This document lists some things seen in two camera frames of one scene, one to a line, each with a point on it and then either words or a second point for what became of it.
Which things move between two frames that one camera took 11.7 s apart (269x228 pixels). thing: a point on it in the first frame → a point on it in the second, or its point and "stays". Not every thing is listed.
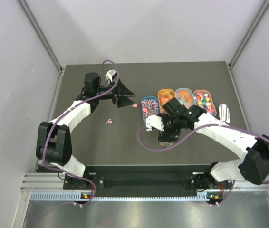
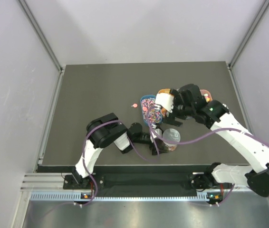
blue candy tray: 150,107 stays
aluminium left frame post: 40,34 stays
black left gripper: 115,95 → 154,143
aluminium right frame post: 266,4 stays
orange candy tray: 165,95 stays
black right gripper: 165,136 → 170,118
